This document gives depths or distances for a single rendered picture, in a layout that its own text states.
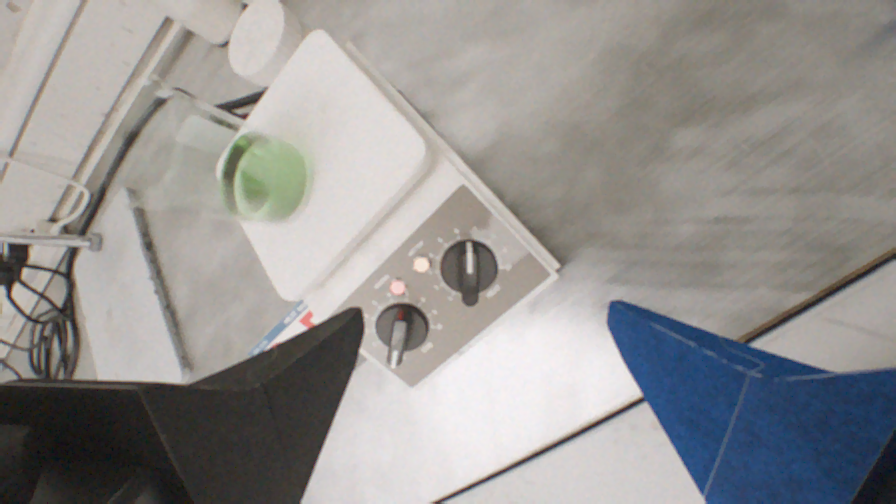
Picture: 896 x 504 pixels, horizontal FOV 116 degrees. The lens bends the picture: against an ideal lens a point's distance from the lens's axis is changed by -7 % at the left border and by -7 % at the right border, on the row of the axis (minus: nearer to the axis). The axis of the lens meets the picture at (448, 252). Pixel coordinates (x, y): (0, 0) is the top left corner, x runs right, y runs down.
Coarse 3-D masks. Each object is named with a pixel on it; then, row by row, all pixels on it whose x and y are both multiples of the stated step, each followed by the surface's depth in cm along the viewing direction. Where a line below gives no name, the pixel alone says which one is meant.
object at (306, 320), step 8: (304, 312) 24; (296, 320) 24; (304, 320) 24; (312, 320) 24; (288, 328) 24; (296, 328) 24; (304, 328) 24; (280, 336) 24; (288, 336) 24; (272, 344) 25
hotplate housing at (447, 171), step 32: (448, 160) 16; (416, 192) 17; (448, 192) 16; (480, 192) 17; (384, 224) 17; (416, 224) 17; (512, 224) 17; (352, 256) 18; (384, 256) 17; (544, 256) 18; (320, 288) 19; (352, 288) 18; (544, 288) 18; (320, 320) 19
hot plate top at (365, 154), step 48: (336, 48) 17; (288, 96) 18; (336, 96) 17; (384, 96) 16; (336, 144) 17; (384, 144) 15; (336, 192) 16; (384, 192) 15; (288, 240) 17; (336, 240) 16; (288, 288) 17
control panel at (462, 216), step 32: (448, 224) 17; (480, 224) 17; (416, 256) 17; (512, 256) 17; (384, 288) 18; (416, 288) 18; (448, 288) 18; (512, 288) 18; (448, 320) 19; (480, 320) 19; (384, 352) 20; (416, 352) 19; (448, 352) 19; (416, 384) 20
